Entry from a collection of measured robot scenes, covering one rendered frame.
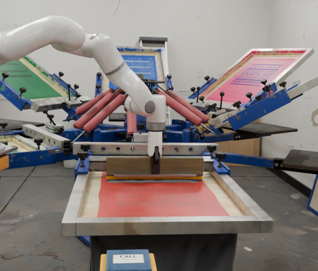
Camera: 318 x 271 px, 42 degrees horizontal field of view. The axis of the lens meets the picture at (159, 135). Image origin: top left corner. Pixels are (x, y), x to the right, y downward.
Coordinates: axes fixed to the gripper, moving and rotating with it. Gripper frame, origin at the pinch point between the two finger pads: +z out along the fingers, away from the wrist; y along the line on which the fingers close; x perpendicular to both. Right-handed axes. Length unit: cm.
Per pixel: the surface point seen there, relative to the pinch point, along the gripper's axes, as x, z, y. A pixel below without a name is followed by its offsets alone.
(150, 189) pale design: -2.8, 5.4, 10.9
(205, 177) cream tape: 21.7, 5.8, -5.8
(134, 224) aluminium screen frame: -11, 2, 51
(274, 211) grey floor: 142, 104, -220
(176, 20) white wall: 69, -96, -422
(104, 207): -19.1, 5.0, 30.1
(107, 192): -18.5, 5.2, 14.5
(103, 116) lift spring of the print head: -22, -11, -71
